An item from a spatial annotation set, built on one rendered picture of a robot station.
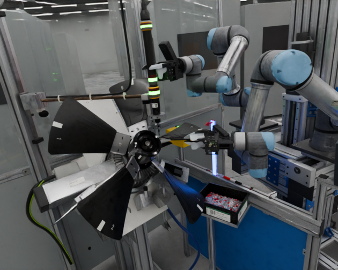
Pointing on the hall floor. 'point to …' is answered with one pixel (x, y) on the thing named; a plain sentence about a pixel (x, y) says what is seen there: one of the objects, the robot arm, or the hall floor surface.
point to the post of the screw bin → (211, 244)
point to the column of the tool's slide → (7, 81)
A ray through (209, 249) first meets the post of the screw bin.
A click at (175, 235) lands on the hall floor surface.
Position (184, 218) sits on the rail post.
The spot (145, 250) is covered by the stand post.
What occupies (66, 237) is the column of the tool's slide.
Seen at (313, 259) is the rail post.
